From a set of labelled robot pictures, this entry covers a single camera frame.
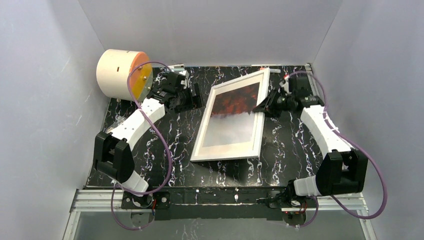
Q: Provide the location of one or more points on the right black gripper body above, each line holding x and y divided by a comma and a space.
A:
273, 103

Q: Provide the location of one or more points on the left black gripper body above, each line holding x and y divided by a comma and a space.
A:
191, 97

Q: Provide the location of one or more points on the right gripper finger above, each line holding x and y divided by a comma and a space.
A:
272, 112
270, 100

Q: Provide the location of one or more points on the red autumn photo print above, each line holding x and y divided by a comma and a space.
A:
232, 120

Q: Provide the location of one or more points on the white mat board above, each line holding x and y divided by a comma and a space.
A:
228, 152

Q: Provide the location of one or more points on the white picture frame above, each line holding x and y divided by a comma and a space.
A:
198, 145

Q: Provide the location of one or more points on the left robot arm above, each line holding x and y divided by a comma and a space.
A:
112, 153

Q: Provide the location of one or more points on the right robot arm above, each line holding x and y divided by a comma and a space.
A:
343, 169

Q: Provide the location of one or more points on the orange grey utility knife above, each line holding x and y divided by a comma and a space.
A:
275, 71

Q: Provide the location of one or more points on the cream cylindrical drum device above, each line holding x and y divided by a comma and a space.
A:
116, 74

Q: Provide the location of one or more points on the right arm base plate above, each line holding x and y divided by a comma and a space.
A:
279, 199

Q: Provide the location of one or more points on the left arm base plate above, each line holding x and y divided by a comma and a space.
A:
156, 201

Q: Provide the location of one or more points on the aluminium rail front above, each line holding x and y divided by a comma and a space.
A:
105, 199

